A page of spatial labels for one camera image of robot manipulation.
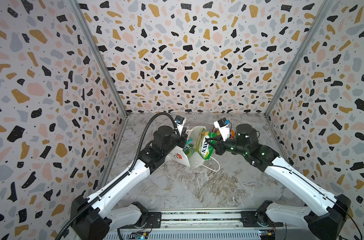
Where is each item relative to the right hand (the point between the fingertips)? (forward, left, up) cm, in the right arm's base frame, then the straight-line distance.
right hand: (205, 138), depth 67 cm
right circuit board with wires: (-32, -31, -33) cm, 56 cm away
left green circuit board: (-34, +31, -32) cm, 55 cm away
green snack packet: (-3, 0, -4) cm, 5 cm away
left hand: (+7, +9, 0) cm, 12 cm away
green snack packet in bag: (+8, +8, -23) cm, 26 cm away
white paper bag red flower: (0, +13, -15) cm, 20 cm away
